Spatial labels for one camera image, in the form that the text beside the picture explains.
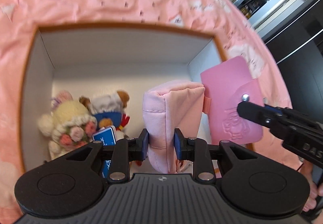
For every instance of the crochet bunny with flowers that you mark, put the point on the crochet bunny with flowers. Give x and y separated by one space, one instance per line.
69 125

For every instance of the pink fabric pouch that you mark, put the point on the pink fabric pouch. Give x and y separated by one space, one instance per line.
175 104

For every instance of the orange cardboard box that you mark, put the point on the orange cardboard box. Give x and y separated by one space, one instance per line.
93 59

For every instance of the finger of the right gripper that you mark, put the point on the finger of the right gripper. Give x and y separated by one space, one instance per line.
255 111

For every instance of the person's right hand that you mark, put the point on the person's right hand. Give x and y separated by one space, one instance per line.
306 171

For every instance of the blue card pack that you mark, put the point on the blue card pack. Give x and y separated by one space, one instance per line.
107 137

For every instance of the pink snap card wallet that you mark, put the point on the pink snap card wallet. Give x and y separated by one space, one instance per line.
226 85

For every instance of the blue white plush doll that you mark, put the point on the blue white plush doll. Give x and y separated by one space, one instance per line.
109 110

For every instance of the dark cabinet furniture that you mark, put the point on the dark cabinet furniture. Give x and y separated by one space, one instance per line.
292 31

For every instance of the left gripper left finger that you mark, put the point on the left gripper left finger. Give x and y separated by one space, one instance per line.
139 146

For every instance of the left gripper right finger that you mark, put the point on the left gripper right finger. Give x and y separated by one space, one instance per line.
184 147

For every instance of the pink printed bed quilt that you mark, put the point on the pink printed bed quilt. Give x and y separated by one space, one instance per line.
20 19

